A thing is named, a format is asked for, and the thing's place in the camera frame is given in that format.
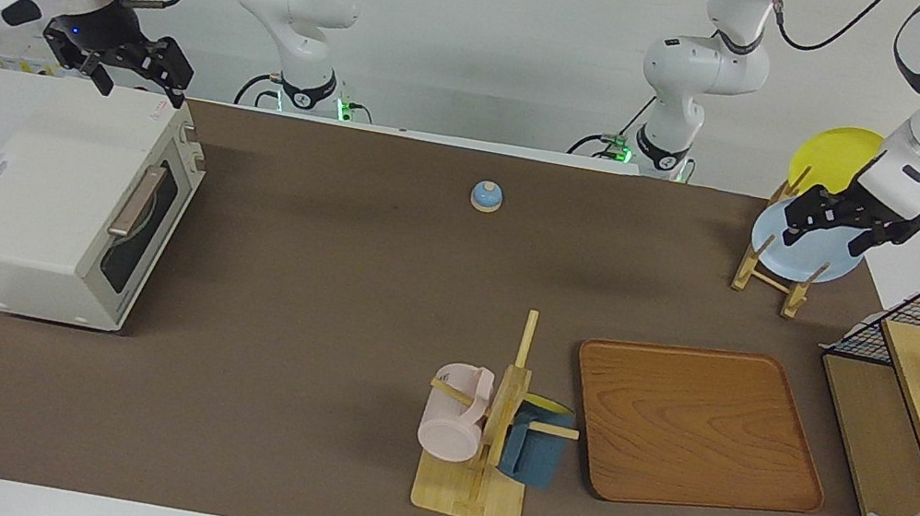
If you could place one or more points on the white toaster oven body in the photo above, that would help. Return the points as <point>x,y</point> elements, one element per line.
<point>31,196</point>

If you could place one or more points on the dark blue mug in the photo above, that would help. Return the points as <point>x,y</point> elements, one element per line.
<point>531,457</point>

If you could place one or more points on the brown wooden tray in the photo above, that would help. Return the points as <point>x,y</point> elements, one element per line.
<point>693,428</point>

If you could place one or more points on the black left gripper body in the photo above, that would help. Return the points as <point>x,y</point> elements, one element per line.
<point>887,210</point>

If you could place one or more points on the light blue plate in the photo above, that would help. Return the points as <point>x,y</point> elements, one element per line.
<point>806,255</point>

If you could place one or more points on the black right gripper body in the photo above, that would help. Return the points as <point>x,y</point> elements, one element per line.
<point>101,30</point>

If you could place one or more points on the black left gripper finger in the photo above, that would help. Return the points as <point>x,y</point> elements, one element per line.
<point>811,216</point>
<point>873,237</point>

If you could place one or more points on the pink mug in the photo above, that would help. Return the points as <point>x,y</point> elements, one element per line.
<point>451,425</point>

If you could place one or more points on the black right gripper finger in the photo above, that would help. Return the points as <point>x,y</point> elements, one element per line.
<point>170,69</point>
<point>101,77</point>

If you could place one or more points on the bamboo mug holder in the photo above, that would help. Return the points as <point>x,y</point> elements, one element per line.
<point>467,493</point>

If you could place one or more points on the wooden plate rack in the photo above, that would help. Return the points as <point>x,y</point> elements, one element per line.
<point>770,277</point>

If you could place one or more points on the yellow plate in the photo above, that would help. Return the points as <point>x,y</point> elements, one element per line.
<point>832,157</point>

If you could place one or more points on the white socket box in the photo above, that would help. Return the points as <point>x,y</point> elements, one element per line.
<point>16,61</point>

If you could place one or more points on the blue service bell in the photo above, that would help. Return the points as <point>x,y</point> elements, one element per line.
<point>486,195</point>

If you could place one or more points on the brown table mat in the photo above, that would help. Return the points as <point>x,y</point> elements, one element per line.
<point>319,319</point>

